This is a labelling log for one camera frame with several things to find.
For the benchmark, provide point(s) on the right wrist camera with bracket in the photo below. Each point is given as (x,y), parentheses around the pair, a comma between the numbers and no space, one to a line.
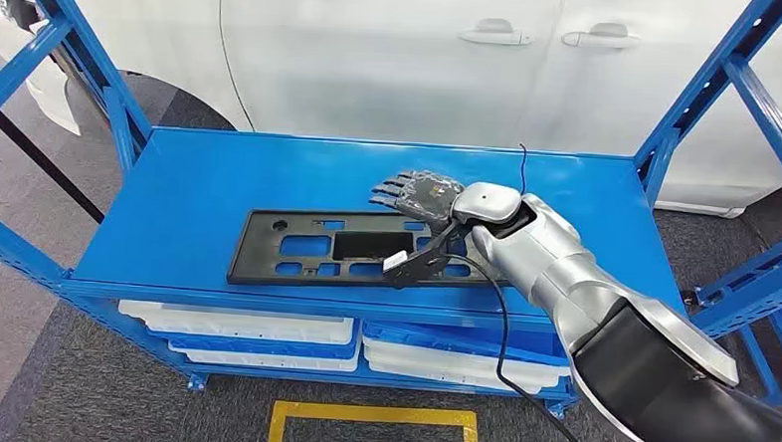
(396,260)

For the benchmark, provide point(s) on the black plastic panel part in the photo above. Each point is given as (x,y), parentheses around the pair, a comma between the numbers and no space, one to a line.
(264,267)

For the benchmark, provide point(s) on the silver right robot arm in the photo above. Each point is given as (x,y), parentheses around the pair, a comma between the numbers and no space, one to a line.
(560,266)

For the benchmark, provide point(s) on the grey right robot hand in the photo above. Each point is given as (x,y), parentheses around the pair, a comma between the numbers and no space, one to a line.
(425,194)

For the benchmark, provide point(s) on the yellow floor tape square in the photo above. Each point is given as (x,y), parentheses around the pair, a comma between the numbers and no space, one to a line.
(369,413)

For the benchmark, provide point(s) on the white car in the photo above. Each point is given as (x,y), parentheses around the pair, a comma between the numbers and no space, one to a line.
(385,61)

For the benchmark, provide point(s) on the blue plastic bin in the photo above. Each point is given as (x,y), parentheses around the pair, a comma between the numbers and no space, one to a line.
(465,345)
(260,347)

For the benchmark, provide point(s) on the black stanchion pole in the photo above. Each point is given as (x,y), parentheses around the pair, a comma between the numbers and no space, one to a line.
(38,153)

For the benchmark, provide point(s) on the white plastic bin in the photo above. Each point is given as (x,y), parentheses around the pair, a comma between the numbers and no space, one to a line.
(228,325)
(437,377)
(259,361)
(424,361)

